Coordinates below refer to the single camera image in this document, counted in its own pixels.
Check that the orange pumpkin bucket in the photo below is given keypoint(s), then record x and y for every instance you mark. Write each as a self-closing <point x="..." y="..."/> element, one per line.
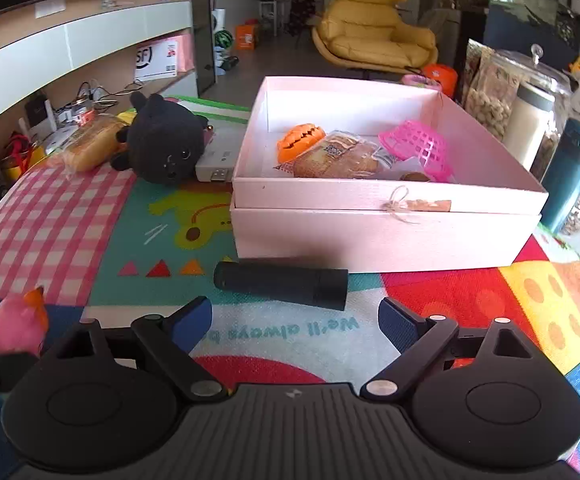
<point x="442" y="77"/>

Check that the pink cardboard box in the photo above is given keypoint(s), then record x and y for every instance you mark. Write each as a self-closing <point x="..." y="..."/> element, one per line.
<point x="369" y="245"/>

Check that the glass fish tank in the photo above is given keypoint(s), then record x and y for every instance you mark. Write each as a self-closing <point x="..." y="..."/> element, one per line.
<point x="534" y="10"/>

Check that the pink plastic basket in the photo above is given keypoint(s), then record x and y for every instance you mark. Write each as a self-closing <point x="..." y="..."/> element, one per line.
<point x="414" y="145"/>

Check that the chair with floral cover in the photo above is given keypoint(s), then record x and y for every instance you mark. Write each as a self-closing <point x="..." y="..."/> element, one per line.
<point x="301" y="10"/>

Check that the large glass nut jar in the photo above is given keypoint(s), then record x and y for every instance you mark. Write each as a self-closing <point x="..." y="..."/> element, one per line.
<point x="544" y="72"/>

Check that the pink plush bird toy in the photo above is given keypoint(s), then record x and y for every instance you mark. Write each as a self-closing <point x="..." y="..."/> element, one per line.
<point x="15" y="322"/>

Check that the colourful printed play mat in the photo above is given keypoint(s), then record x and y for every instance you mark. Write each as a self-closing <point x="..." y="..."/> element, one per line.
<point x="45" y="220"/>

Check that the pink toy bucket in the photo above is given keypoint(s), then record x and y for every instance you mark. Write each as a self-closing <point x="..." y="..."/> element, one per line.
<point x="417" y="81"/>

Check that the white adapter box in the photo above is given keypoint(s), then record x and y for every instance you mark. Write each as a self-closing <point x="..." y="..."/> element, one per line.
<point x="220" y="160"/>

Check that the yellow leather armchair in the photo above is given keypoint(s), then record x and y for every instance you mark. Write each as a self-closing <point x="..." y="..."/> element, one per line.
<point x="369" y="35"/>

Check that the black plush cat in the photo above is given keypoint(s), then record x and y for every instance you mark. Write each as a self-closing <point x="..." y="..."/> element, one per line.
<point x="162" y="140"/>

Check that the plain packaged bread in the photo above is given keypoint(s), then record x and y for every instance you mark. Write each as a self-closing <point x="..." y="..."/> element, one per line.
<point x="92" y="147"/>

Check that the white thermos bottle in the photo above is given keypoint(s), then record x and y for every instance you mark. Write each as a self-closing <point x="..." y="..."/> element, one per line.
<point x="527" y="125"/>

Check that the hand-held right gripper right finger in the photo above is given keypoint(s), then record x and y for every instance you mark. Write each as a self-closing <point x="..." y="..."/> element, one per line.
<point x="397" y="325"/>

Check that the teal thermos bottle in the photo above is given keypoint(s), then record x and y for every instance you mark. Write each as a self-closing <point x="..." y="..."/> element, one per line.
<point x="569" y="180"/>

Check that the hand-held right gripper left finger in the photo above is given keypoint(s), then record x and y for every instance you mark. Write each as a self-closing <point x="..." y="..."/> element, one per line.
<point x="192" y="317"/>

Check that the watermelon ball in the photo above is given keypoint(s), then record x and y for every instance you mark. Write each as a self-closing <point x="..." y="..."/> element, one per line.
<point x="223" y="40"/>

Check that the labelled packaged bread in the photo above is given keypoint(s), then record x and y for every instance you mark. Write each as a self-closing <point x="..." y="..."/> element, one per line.
<point x="340" y="157"/>

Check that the black router box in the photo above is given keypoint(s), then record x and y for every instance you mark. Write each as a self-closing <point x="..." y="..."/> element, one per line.
<point x="37" y="112"/>

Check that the pink paper bag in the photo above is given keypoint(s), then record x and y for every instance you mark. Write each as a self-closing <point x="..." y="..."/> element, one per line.
<point x="185" y="52"/>

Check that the black flashlight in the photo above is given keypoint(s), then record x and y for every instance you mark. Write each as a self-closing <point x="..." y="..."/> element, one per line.
<point x="280" y="285"/>

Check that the white courier envelope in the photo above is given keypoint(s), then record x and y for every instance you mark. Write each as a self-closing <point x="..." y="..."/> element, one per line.
<point x="155" y="62"/>

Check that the orange pumpkin toy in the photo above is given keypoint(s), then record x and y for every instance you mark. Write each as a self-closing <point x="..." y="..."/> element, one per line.
<point x="300" y="142"/>

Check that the orange cardboard box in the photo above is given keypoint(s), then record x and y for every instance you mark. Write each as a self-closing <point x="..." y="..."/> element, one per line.
<point x="246" y="37"/>

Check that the flat white device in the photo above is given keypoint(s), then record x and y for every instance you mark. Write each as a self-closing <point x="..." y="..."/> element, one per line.
<point x="61" y="140"/>

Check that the white wall switch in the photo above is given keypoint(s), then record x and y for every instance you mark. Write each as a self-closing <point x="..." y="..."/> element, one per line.
<point x="49" y="8"/>

